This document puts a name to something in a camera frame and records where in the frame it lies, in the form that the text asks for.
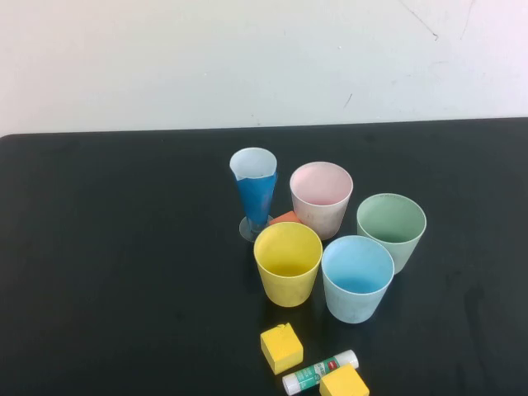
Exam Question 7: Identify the green plastic cup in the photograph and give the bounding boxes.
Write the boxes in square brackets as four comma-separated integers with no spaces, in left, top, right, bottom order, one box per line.
[356,192,427,276]

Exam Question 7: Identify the white green glue stick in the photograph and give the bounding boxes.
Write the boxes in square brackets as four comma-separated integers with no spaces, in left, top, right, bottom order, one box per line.
[281,349,360,395]

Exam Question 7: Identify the yellow foam cube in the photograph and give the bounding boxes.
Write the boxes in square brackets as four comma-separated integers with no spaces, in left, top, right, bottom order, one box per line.
[260,322,304,375]
[318,363,370,396]

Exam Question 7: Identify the orange foam cube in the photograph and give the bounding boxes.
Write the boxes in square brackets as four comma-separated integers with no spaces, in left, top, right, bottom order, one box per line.
[270,210,304,228]

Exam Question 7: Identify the yellow plastic cup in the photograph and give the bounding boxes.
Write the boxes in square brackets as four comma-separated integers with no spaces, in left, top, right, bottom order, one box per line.
[252,222,323,309]

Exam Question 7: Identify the pink plastic cup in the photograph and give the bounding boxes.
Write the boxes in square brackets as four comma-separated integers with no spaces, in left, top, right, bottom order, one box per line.
[289,161,354,242]

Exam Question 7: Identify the tall glass with blue paper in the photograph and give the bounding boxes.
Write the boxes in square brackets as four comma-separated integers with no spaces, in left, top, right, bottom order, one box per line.
[229,147,279,243]

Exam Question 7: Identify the light blue plastic cup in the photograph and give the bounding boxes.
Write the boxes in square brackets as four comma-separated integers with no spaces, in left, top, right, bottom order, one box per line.
[321,234,395,325]

